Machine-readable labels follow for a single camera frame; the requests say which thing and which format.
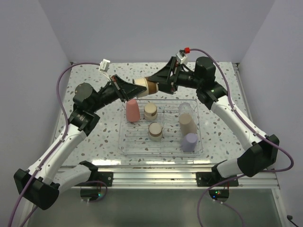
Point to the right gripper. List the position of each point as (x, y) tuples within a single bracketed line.
[(167, 83)]

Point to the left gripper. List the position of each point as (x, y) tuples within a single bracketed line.
[(126, 90)]

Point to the steel cup back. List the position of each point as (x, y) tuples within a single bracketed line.
[(151, 87)]

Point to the steel cup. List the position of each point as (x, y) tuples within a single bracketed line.
[(151, 87), (155, 131), (150, 111)]

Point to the pink cup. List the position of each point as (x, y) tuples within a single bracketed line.
[(132, 111)]

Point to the clear glass tumbler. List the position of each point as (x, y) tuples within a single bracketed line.
[(185, 108)]

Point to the tall beige cup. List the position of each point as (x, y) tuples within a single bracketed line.
[(187, 124)]

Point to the purple cup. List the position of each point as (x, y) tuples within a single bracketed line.
[(189, 142)]

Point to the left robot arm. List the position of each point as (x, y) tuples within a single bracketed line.
[(37, 184)]

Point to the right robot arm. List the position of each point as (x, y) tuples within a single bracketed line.
[(260, 150)]

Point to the clear dish rack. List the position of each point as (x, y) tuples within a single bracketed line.
[(134, 139)]

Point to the left controller board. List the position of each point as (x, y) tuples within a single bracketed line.
[(92, 195)]

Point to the controller board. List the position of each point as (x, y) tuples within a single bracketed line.
[(92, 195), (219, 194)]

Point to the right controller board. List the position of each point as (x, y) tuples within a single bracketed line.
[(219, 194)]

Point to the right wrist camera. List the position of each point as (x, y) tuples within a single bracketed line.
[(181, 55)]

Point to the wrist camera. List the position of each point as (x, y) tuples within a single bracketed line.
[(181, 55), (104, 66)]

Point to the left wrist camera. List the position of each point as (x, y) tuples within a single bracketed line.
[(104, 66)]

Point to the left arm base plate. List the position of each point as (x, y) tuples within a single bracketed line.
[(105, 177)]

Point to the aluminium frame rail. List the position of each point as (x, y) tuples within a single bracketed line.
[(176, 177)]

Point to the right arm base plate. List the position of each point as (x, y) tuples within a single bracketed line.
[(207, 179)]

